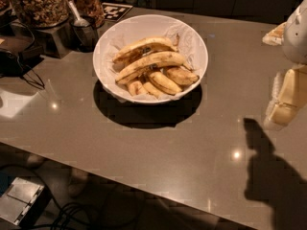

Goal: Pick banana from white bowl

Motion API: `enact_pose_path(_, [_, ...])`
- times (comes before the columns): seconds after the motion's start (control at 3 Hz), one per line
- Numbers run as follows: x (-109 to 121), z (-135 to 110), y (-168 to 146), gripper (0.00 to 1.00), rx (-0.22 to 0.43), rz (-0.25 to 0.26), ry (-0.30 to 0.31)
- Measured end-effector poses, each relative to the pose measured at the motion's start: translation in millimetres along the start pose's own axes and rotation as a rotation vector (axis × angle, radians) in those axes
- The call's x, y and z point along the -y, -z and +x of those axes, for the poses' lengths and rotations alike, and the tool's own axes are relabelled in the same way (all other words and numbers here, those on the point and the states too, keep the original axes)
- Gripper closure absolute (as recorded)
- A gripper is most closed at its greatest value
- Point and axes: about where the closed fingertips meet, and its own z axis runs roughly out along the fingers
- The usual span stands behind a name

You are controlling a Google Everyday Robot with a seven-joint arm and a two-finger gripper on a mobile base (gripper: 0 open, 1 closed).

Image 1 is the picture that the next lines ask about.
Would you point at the black device with cable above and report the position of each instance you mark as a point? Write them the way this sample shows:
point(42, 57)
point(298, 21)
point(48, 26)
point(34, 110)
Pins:
point(20, 54)

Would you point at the white bowl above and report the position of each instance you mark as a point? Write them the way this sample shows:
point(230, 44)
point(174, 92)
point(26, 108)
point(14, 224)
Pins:
point(191, 45)

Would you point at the small banana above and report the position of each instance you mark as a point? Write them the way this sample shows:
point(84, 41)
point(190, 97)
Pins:
point(152, 89)
point(135, 87)

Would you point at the right brown-spotted banana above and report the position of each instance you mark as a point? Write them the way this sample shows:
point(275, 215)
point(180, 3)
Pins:
point(181, 76)

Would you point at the small front middle banana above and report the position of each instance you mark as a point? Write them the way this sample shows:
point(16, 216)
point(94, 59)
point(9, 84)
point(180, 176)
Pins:
point(152, 89)

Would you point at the metal jar stand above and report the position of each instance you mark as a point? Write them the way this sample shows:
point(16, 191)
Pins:
point(57, 42)

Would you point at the black white marker tag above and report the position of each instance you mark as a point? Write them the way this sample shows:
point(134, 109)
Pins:
point(114, 12)

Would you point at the front centre banana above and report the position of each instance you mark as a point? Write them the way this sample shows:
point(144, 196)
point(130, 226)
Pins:
point(163, 83)

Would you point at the small front left banana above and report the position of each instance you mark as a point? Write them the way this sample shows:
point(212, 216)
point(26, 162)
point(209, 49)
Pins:
point(135, 87)

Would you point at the grey box on floor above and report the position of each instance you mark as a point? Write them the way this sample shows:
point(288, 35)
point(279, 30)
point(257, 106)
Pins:
point(22, 201)

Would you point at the top back banana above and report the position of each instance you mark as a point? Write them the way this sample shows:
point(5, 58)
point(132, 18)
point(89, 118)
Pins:
point(144, 45)

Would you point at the dark cup with spoon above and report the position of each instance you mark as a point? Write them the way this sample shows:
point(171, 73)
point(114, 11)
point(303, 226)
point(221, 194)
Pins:
point(84, 39)

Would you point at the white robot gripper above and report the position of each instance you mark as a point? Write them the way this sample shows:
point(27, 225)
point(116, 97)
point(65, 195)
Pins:
point(295, 37)

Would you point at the large glass nut jar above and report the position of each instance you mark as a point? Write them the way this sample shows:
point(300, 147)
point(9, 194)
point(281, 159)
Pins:
point(41, 13)

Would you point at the long banana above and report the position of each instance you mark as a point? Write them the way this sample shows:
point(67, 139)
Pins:
point(160, 59)

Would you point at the white paper bowl liner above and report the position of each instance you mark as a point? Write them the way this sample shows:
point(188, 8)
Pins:
point(150, 64)

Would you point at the white plastic spoon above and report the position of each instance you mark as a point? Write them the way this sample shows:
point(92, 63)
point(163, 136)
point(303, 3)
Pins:
point(78, 20)

